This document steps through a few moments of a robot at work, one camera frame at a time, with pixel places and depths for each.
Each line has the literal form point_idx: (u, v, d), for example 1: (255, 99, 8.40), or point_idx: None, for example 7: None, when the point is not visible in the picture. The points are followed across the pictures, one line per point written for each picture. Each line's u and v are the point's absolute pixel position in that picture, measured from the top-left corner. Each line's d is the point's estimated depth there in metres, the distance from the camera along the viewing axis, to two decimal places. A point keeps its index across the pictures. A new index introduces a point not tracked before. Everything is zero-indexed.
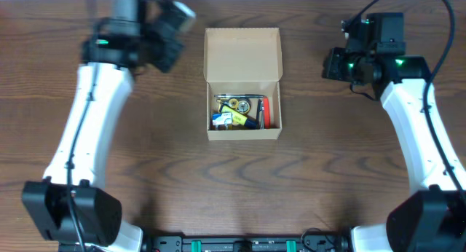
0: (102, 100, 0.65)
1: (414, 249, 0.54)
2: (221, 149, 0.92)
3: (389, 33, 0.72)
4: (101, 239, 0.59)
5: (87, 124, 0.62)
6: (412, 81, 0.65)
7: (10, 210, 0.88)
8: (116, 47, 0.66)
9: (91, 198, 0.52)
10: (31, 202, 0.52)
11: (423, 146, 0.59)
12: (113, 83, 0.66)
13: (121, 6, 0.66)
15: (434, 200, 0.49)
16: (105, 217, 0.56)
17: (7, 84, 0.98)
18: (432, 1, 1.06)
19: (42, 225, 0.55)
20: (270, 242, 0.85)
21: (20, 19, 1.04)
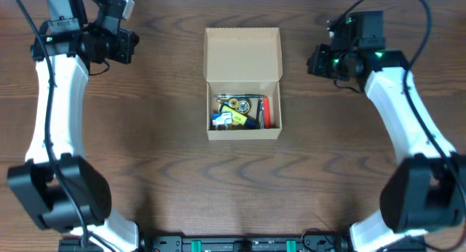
0: (63, 84, 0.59)
1: (406, 219, 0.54)
2: (221, 148, 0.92)
3: (369, 29, 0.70)
4: (97, 217, 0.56)
5: (55, 105, 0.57)
6: (391, 68, 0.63)
7: (9, 210, 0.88)
8: (63, 42, 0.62)
9: (76, 164, 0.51)
10: (17, 183, 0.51)
11: (405, 122, 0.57)
12: (70, 68, 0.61)
13: (57, 6, 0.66)
15: (421, 165, 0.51)
16: (97, 190, 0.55)
17: (8, 84, 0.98)
18: (431, 2, 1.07)
19: (33, 210, 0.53)
20: (270, 242, 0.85)
21: (20, 19, 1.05)
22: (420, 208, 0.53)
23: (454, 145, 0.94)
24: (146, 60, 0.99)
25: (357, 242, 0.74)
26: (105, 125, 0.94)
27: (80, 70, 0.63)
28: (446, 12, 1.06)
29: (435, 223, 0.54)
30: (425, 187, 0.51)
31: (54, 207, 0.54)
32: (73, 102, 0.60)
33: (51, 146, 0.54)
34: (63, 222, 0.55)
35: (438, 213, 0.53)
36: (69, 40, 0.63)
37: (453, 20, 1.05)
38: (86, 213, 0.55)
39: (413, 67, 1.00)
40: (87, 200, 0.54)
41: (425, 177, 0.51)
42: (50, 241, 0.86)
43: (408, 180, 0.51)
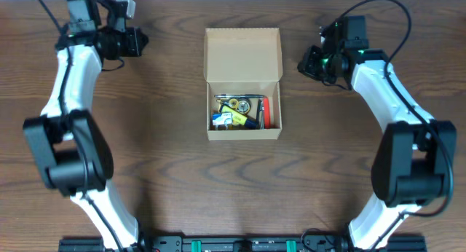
0: (80, 62, 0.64)
1: (396, 188, 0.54)
2: (221, 148, 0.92)
3: (354, 30, 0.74)
4: (103, 178, 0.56)
5: (72, 75, 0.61)
6: (372, 60, 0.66)
7: (10, 210, 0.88)
8: (81, 38, 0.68)
9: (85, 115, 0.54)
10: (31, 132, 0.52)
11: (386, 99, 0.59)
12: (87, 52, 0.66)
13: (76, 9, 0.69)
15: (402, 130, 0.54)
16: (102, 148, 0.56)
17: (9, 84, 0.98)
18: (431, 2, 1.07)
19: (41, 162, 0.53)
20: (270, 242, 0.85)
21: (20, 20, 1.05)
22: (408, 172, 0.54)
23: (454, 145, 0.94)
24: (147, 60, 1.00)
25: (356, 237, 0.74)
26: (105, 125, 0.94)
27: (94, 59, 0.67)
28: (446, 12, 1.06)
29: (424, 191, 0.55)
30: (409, 149, 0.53)
31: (61, 163, 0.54)
32: (88, 81, 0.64)
33: (67, 104, 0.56)
34: (68, 180, 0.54)
35: (426, 181, 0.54)
36: (86, 37, 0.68)
37: (453, 20, 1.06)
38: (90, 170, 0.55)
39: (414, 67, 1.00)
40: (92, 154, 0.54)
41: (408, 138, 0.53)
42: (49, 241, 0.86)
43: (393, 143, 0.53)
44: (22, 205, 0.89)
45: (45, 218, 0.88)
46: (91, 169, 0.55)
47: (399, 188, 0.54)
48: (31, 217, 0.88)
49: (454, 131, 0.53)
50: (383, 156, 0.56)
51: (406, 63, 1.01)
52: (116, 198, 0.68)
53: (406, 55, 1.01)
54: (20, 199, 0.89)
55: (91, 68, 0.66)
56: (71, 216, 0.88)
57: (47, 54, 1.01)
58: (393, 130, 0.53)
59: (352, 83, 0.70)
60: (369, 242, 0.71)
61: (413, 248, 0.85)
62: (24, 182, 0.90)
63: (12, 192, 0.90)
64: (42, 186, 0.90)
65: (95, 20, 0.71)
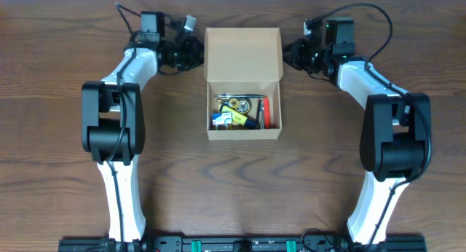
0: (143, 58, 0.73)
1: (382, 157, 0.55)
2: (221, 149, 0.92)
3: (343, 34, 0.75)
4: (133, 151, 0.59)
5: (132, 63, 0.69)
6: (354, 60, 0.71)
7: (9, 210, 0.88)
8: (145, 45, 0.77)
9: (136, 89, 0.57)
10: (89, 92, 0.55)
11: (367, 84, 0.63)
12: (148, 50, 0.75)
13: (146, 22, 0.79)
15: (383, 99, 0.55)
16: (140, 124, 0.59)
17: (8, 84, 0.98)
18: (432, 1, 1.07)
19: (85, 123, 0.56)
20: (270, 242, 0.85)
21: (19, 19, 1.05)
22: (391, 141, 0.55)
23: (455, 146, 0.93)
24: None
25: (354, 233, 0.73)
26: None
27: (152, 62, 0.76)
28: (447, 12, 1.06)
29: (410, 161, 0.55)
30: (390, 119, 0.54)
31: (101, 129, 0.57)
32: (142, 75, 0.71)
33: (123, 80, 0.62)
34: (102, 145, 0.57)
35: (409, 151, 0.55)
36: (149, 46, 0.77)
37: (454, 20, 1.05)
38: (123, 140, 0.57)
39: (414, 67, 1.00)
40: (130, 126, 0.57)
41: (389, 106, 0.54)
42: (49, 241, 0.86)
43: (374, 111, 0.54)
44: (22, 205, 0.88)
45: (45, 218, 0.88)
46: (124, 139, 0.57)
47: (387, 157, 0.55)
48: (31, 218, 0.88)
49: (428, 100, 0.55)
50: (367, 127, 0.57)
51: (406, 63, 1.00)
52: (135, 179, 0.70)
53: (407, 55, 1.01)
54: (20, 199, 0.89)
55: (148, 67, 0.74)
56: (71, 217, 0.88)
57: (46, 54, 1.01)
58: (374, 100, 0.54)
59: (338, 84, 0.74)
60: (367, 235, 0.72)
61: (413, 249, 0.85)
62: (23, 182, 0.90)
63: (12, 191, 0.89)
64: (41, 186, 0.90)
65: (161, 33, 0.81)
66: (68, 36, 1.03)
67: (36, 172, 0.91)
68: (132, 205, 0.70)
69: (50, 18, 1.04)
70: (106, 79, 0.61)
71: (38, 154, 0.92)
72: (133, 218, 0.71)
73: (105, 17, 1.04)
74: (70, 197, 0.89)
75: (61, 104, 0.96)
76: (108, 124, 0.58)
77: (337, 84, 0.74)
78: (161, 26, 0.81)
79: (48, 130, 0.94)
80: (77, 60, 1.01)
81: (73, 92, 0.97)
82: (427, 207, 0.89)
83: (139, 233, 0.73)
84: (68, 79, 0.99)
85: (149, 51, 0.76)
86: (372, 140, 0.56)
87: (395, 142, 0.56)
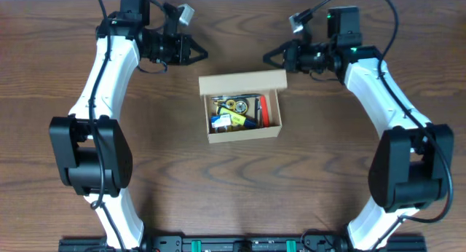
0: (117, 60, 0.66)
1: (395, 194, 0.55)
2: (221, 148, 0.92)
3: (347, 26, 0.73)
4: (116, 184, 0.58)
5: (108, 73, 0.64)
6: (365, 59, 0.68)
7: (9, 210, 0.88)
8: (121, 28, 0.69)
9: (113, 125, 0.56)
10: (57, 130, 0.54)
11: (384, 103, 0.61)
12: (124, 46, 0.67)
13: (128, 2, 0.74)
15: (400, 139, 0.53)
16: (122, 159, 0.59)
17: (6, 84, 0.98)
18: (431, 1, 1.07)
19: (61, 162, 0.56)
20: (270, 242, 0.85)
21: (19, 19, 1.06)
22: (405, 180, 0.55)
23: (455, 146, 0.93)
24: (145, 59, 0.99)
25: (353, 236, 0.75)
26: None
27: (132, 56, 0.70)
28: (445, 12, 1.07)
29: (421, 196, 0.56)
30: (407, 158, 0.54)
31: (81, 164, 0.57)
32: (121, 80, 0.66)
33: (96, 108, 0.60)
34: (83, 180, 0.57)
35: (423, 185, 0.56)
36: (126, 28, 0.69)
37: (454, 20, 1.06)
38: (108, 175, 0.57)
39: (415, 66, 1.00)
40: (111, 162, 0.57)
41: (405, 144, 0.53)
42: (49, 241, 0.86)
43: (390, 151, 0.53)
44: (22, 205, 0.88)
45: (45, 218, 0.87)
46: (108, 174, 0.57)
47: (398, 194, 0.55)
48: (31, 217, 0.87)
49: (451, 135, 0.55)
50: (379, 159, 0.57)
51: (406, 62, 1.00)
52: (127, 199, 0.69)
53: (406, 54, 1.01)
54: (18, 200, 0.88)
55: (127, 64, 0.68)
56: (71, 216, 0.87)
57: (46, 54, 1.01)
58: (390, 136, 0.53)
59: (344, 81, 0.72)
60: (368, 244, 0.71)
61: (413, 249, 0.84)
62: (22, 182, 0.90)
63: (12, 191, 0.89)
64: (41, 185, 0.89)
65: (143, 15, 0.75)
66: (68, 36, 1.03)
67: (35, 172, 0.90)
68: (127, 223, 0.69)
69: (49, 18, 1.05)
70: (79, 109, 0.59)
71: (38, 154, 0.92)
72: (131, 235, 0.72)
73: None
74: (70, 197, 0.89)
75: (61, 103, 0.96)
76: (87, 157, 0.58)
77: (344, 82, 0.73)
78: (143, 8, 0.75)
79: (47, 130, 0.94)
80: (77, 60, 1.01)
81: (73, 92, 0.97)
82: (429, 209, 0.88)
83: (137, 240, 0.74)
84: (68, 78, 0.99)
85: (127, 44, 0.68)
86: (384, 175, 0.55)
87: (409, 180, 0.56)
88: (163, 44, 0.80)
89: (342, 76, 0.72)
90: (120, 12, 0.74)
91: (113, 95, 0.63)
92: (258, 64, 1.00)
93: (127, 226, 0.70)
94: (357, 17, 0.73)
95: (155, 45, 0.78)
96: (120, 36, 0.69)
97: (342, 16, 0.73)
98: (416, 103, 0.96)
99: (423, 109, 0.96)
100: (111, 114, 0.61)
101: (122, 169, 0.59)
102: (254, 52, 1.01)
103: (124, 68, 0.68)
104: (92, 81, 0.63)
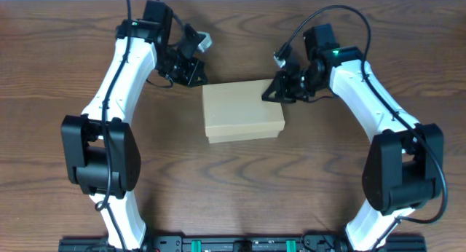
0: (135, 62, 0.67)
1: (390, 198, 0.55)
2: (221, 149, 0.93)
3: (323, 38, 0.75)
4: (122, 187, 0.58)
5: (124, 75, 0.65)
6: (349, 61, 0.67)
7: (8, 210, 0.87)
8: (142, 30, 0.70)
9: (125, 130, 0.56)
10: (69, 128, 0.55)
11: (370, 106, 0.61)
12: (144, 50, 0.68)
13: (151, 10, 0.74)
15: (389, 142, 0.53)
16: (131, 163, 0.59)
17: (7, 84, 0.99)
18: (429, 2, 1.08)
19: (70, 161, 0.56)
20: (270, 242, 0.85)
21: (21, 20, 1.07)
22: (399, 183, 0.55)
23: (456, 146, 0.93)
24: None
25: (352, 237, 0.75)
26: None
27: (149, 59, 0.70)
28: (445, 12, 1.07)
29: (417, 197, 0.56)
30: (399, 159, 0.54)
31: (89, 164, 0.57)
32: (136, 83, 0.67)
33: (108, 110, 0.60)
34: (89, 180, 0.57)
35: (418, 186, 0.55)
36: (146, 30, 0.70)
37: (453, 20, 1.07)
38: (115, 178, 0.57)
39: (414, 66, 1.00)
40: (119, 165, 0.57)
41: (395, 146, 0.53)
42: (49, 241, 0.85)
43: (381, 154, 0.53)
44: (22, 205, 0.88)
45: (44, 218, 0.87)
46: (116, 176, 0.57)
47: (395, 198, 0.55)
48: (31, 217, 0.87)
49: (441, 133, 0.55)
50: (372, 165, 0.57)
51: (406, 62, 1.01)
52: (132, 200, 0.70)
53: (405, 54, 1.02)
54: (17, 199, 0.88)
55: (143, 68, 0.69)
56: (71, 216, 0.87)
57: (47, 54, 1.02)
58: (379, 141, 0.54)
59: (329, 85, 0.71)
60: (367, 244, 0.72)
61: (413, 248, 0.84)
62: (22, 181, 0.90)
63: (11, 191, 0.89)
64: (41, 184, 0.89)
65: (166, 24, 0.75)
66: (69, 36, 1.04)
67: (35, 172, 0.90)
68: (129, 225, 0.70)
69: (52, 19, 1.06)
70: (92, 109, 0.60)
71: (39, 154, 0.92)
72: (132, 237, 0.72)
73: (106, 17, 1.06)
74: (70, 197, 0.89)
75: (61, 103, 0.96)
76: (95, 158, 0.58)
77: (329, 86, 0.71)
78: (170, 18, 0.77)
79: (48, 130, 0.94)
80: (78, 60, 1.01)
81: (73, 92, 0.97)
82: (429, 208, 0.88)
83: (138, 242, 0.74)
84: (69, 79, 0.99)
85: (145, 48, 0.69)
86: (378, 180, 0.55)
87: (406, 182, 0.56)
88: (178, 65, 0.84)
89: (327, 79, 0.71)
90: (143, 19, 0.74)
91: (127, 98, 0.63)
92: (258, 64, 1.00)
93: (130, 227, 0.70)
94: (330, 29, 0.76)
95: (170, 63, 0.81)
96: (140, 38, 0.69)
97: (317, 29, 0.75)
98: (416, 103, 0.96)
99: (423, 108, 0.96)
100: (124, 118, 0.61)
101: (130, 171, 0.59)
102: (254, 52, 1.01)
103: (140, 71, 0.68)
104: (108, 81, 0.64)
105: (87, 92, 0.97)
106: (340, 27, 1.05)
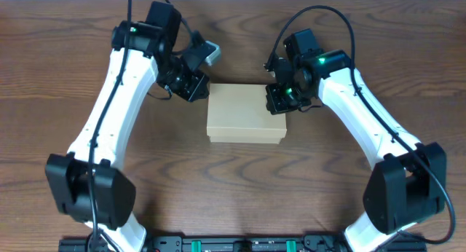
0: (130, 83, 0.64)
1: (395, 221, 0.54)
2: (221, 149, 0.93)
3: (305, 46, 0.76)
4: (112, 226, 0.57)
5: (117, 100, 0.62)
6: (337, 72, 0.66)
7: (7, 210, 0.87)
8: (141, 40, 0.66)
9: (111, 175, 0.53)
10: (54, 169, 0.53)
11: (366, 124, 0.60)
12: (143, 67, 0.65)
13: (157, 14, 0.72)
15: (392, 170, 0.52)
16: (120, 206, 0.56)
17: (7, 84, 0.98)
18: (429, 2, 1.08)
19: (58, 198, 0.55)
20: (270, 242, 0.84)
21: (20, 19, 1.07)
22: (405, 207, 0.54)
23: (456, 145, 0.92)
24: None
25: (352, 241, 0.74)
26: None
27: (149, 73, 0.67)
28: (445, 12, 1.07)
29: (421, 216, 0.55)
30: (403, 186, 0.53)
31: (78, 202, 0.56)
32: (132, 103, 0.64)
33: (98, 146, 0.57)
34: (79, 215, 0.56)
35: (421, 205, 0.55)
36: (147, 39, 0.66)
37: (453, 20, 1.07)
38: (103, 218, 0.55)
39: (414, 66, 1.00)
40: (106, 209, 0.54)
41: (397, 175, 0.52)
42: (49, 241, 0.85)
43: (385, 183, 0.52)
44: (21, 205, 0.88)
45: (44, 218, 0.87)
46: (104, 217, 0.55)
47: (400, 221, 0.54)
48: (31, 217, 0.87)
49: (443, 153, 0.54)
50: (376, 196, 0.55)
51: (406, 62, 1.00)
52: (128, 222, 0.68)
53: (405, 54, 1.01)
54: (17, 200, 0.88)
55: (141, 87, 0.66)
56: (71, 216, 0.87)
57: (47, 54, 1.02)
58: (382, 169, 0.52)
59: (317, 96, 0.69)
60: (370, 247, 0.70)
61: (414, 249, 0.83)
62: (22, 182, 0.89)
63: (10, 191, 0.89)
64: (40, 185, 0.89)
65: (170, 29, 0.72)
66: (68, 36, 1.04)
67: (35, 172, 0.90)
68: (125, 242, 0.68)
69: (51, 19, 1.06)
70: (80, 144, 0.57)
71: (38, 154, 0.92)
72: (132, 249, 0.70)
73: (105, 17, 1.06)
74: None
75: (61, 103, 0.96)
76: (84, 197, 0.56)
77: (317, 96, 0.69)
78: (173, 25, 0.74)
79: (47, 130, 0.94)
80: (78, 60, 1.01)
81: (73, 92, 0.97)
82: None
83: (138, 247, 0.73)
84: (69, 79, 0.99)
85: (143, 65, 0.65)
86: (382, 207, 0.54)
87: (411, 205, 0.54)
88: (180, 76, 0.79)
89: (315, 89, 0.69)
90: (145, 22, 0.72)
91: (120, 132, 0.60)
92: (257, 64, 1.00)
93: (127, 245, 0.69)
94: (312, 36, 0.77)
95: (174, 74, 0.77)
96: (138, 50, 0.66)
97: (297, 36, 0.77)
98: (416, 103, 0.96)
99: (424, 109, 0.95)
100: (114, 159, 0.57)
101: (121, 211, 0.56)
102: (254, 52, 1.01)
103: (137, 91, 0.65)
104: (100, 105, 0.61)
105: (86, 92, 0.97)
106: (340, 27, 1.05)
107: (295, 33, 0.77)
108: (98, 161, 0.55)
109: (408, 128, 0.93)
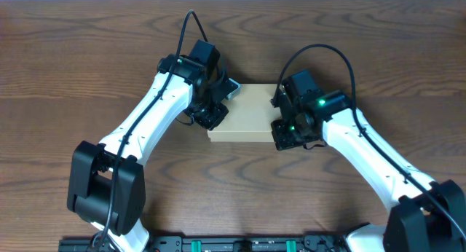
0: (168, 100, 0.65)
1: None
2: (221, 149, 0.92)
3: (303, 87, 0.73)
4: (118, 229, 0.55)
5: (153, 112, 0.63)
6: (340, 113, 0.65)
7: (9, 210, 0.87)
8: (185, 68, 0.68)
9: (137, 172, 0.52)
10: (81, 155, 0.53)
11: (374, 165, 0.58)
12: (182, 89, 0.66)
13: (199, 49, 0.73)
15: (408, 213, 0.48)
16: (132, 208, 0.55)
17: (7, 84, 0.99)
18: (429, 2, 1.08)
19: (73, 188, 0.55)
20: (270, 242, 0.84)
21: (20, 19, 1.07)
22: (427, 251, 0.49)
23: (456, 145, 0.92)
24: (148, 60, 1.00)
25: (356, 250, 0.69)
26: (105, 125, 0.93)
27: (184, 100, 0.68)
28: (445, 12, 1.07)
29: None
30: (423, 230, 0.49)
31: (92, 197, 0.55)
32: (164, 121, 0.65)
33: (127, 146, 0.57)
34: (90, 210, 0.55)
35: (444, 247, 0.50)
36: (189, 71, 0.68)
37: (453, 20, 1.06)
38: (113, 218, 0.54)
39: (414, 66, 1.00)
40: (119, 207, 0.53)
41: (416, 218, 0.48)
42: (49, 241, 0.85)
43: (405, 230, 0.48)
44: (21, 205, 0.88)
45: (45, 218, 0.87)
46: (114, 216, 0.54)
47: None
48: (31, 217, 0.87)
49: (461, 191, 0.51)
50: (395, 239, 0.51)
51: (406, 62, 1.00)
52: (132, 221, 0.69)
53: (406, 54, 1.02)
54: (17, 200, 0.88)
55: (176, 106, 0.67)
56: (71, 216, 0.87)
57: (48, 54, 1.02)
58: (399, 213, 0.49)
59: (323, 138, 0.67)
60: None
61: None
62: (22, 181, 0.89)
63: (10, 191, 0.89)
64: (40, 185, 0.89)
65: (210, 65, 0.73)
66: (68, 36, 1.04)
67: (34, 172, 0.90)
68: (127, 242, 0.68)
69: (50, 18, 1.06)
70: (112, 140, 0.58)
71: (38, 154, 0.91)
72: (133, 250, 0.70)
73: (105, 17, 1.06)
74: None
75: (62, 103, 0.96)
76: (102, 191, 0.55)
77: (322, 138, 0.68)
78: (212, 62, 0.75)
79: (47, 130, 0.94)
80: (79, 60, 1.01)
81: (73, 92, 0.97)
82: None
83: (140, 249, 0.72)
84: (69, 78, 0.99)
85: (183, 89, 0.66)
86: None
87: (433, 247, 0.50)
88: (206, 108, 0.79)
89: (319, 131, 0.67)
90: (189, 55, 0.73)
91: (150, 137, 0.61)
92: (258, 64, 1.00)
93: (128, 245, 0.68)
94: (310, 77, 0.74)
95: (201, 105, 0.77)
96: (180, 77, 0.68)
97: (295, 80, 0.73)
98: (416, 103, 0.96)
99: (423, 109, 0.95)
100: (140, 157, 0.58)
101: (131, 214, 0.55)
102: (254, 52, 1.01)
103: (172, 111, 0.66)
104: (135, 113, 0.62)
105: (87, 92, 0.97)
106: (340, 27, 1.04)
107: (292, 76, 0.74)
108: (125, 157, 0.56)
109: (408, 128, 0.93)
